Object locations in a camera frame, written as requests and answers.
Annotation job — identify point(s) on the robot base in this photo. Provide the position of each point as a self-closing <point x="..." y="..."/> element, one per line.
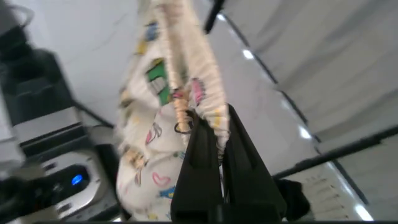
<point x="46" y="124"/>

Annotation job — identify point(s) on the black clothes rack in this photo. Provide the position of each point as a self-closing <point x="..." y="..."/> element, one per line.
<point x="342" y="149"/>

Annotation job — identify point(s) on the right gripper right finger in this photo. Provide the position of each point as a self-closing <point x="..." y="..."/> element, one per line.
<point x="248" y="186"/>

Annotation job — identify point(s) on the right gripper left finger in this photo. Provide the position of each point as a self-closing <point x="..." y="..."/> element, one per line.
<point x="199" y="174"/>

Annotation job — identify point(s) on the black garment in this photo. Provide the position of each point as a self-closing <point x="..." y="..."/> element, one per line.
<point x="295" y="199"/>

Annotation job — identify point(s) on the cream printed garment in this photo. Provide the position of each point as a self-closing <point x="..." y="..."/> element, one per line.
<point x="155" y="149"/>

